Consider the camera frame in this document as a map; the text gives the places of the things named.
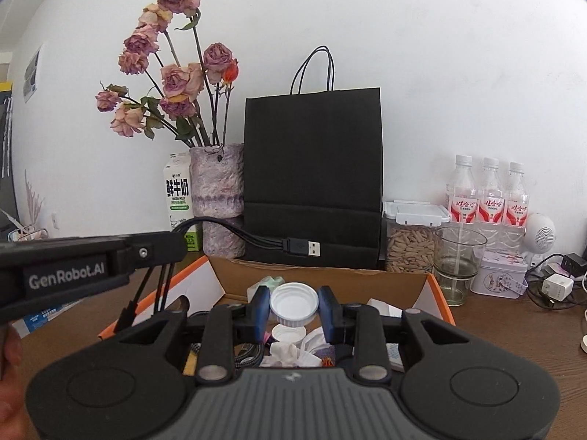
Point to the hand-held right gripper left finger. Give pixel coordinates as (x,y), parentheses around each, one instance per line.
(262,316)

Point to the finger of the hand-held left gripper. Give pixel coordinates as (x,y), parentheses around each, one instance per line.
(160,247)

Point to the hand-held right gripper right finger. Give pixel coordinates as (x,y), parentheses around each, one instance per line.
(326,316)

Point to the pale green scrunchie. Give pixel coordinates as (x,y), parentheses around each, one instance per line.
(263,286)

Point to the white ribbed jar lid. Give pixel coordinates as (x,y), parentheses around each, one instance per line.
(293,305)

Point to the red orange cardboard box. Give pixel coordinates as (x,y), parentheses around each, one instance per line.
(357,284)

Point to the large white tissue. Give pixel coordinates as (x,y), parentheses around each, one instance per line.
(293,355)

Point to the clear seed container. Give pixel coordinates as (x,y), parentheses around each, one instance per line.
(410,247)

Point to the person's left hand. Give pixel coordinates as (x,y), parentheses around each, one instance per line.
(9,353)

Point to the white printed package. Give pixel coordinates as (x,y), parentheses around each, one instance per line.
(43,318)

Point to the white green milk carton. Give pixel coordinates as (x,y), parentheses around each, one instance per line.
(176,192)

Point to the pink feather decoration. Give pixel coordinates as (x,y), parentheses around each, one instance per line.
(34,201)

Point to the purple mottled vase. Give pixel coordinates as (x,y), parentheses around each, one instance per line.
(215,183)

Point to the clear drinking glass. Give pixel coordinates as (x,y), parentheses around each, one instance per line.
(458,261)

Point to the black paper bag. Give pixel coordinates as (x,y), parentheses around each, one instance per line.
(312,156)

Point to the dried rose bouquet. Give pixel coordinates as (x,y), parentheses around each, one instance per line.
(176,82)

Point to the white printed tin box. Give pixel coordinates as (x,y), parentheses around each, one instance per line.
(497,275)

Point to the white round speaker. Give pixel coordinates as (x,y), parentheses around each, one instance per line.
(541,233)

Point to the white charger plug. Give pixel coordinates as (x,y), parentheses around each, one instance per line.
(557,288)

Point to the black power adapter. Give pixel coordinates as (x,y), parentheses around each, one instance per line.
(572,263)

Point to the white wall socket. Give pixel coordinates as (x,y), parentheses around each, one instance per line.
(56,220)

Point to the wall picture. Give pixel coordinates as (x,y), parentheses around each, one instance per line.
(32,73)

